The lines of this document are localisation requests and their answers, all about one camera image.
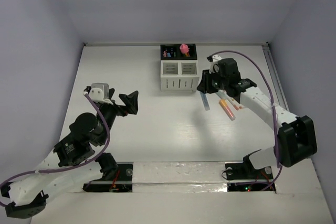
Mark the pink glue stick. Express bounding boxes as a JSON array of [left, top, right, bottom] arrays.
[[180, 44, 190, 57]]

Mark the orange pink pastel highlighter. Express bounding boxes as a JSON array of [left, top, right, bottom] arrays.
[[219, 99, 236, 121]]

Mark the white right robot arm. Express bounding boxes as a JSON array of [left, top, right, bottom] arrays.
[[197, 55, 317, 178]]

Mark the long blue pastel highlighter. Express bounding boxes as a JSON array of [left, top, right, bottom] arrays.
[[200, 92, 210, 111]]

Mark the aluminium rail right edge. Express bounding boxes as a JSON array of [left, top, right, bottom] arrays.
[[262, 42, 305, 158]]

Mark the yellow-capped white pen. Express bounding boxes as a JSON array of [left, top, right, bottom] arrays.
[[222, 91, 239, 111]]

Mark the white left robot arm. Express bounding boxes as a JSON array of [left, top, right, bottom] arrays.
[[1, 83, 139, 219]]

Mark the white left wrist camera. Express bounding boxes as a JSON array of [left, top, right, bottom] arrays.
[[83, 83, 115, 104]]

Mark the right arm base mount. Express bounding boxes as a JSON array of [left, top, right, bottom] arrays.
[[221, 163, 274, 192]]

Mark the white four-slot pen organizer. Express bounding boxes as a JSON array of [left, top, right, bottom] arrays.
[[160, 44, 199, 92]]

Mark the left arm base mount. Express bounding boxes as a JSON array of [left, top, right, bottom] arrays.
[[82, 163, 133, 193]]

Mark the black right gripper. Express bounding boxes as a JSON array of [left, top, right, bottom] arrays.
[[196, 68, 228, 94]]

